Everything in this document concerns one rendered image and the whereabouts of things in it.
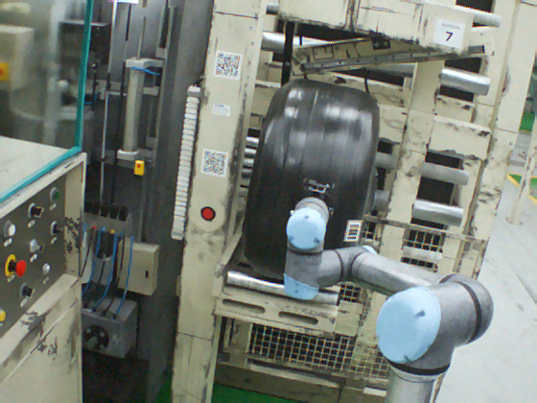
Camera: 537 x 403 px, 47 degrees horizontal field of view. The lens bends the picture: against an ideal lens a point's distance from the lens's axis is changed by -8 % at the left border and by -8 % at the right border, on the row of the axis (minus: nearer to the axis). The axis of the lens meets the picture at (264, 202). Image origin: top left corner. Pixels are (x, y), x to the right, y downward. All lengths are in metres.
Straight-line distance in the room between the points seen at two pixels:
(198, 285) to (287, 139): 0.62
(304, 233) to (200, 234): 0.73
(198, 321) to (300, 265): 0.84
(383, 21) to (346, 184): 0.60
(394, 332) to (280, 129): 0.80
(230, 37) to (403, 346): 1.08
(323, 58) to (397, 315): 1.29
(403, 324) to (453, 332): 0.09
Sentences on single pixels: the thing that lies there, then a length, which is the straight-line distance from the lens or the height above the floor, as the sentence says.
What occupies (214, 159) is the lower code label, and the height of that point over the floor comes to 1.23.
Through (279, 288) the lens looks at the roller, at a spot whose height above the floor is 0.91.
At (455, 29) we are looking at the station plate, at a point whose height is 1.72.
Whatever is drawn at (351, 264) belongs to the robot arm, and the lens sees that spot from 1.41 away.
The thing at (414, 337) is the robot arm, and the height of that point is 1.31.
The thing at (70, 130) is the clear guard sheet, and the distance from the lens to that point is 1.70.
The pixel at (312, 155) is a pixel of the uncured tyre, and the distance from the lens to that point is 1.68.
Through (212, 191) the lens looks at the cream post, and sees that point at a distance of 1.94.
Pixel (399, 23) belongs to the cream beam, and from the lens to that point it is 2.04.
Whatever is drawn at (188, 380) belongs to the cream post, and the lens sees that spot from 2.29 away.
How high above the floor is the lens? 1.82
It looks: 21 degrees down
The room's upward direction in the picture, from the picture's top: 9 degrees clockwise
